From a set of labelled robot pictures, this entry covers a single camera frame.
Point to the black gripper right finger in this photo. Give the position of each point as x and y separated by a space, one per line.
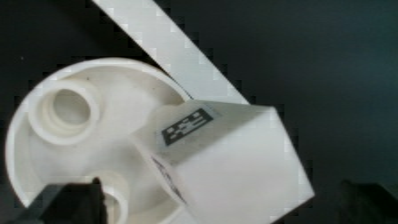
368 203

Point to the white stool leg block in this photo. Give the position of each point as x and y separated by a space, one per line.
221 155

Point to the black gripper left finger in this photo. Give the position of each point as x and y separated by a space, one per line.
68 204

